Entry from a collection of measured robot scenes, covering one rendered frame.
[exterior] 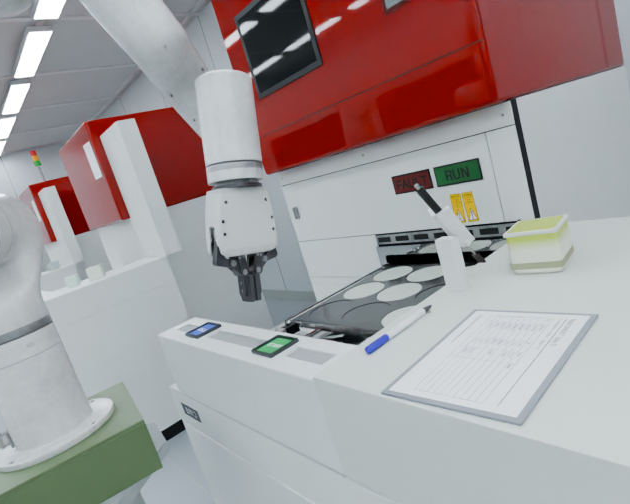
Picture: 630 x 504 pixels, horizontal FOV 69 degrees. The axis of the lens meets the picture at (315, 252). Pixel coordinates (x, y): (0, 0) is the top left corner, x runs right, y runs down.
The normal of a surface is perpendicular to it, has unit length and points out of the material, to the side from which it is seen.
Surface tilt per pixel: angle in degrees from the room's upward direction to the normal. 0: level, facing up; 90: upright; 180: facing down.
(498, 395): 0
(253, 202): 91
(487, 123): 90
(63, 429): 88
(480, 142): 90
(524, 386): 0
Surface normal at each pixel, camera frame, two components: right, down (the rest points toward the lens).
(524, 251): -0.62, 0.33
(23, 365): 0.54, -0.04
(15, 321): 0.72, -0.14
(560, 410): -0.29, -0.94
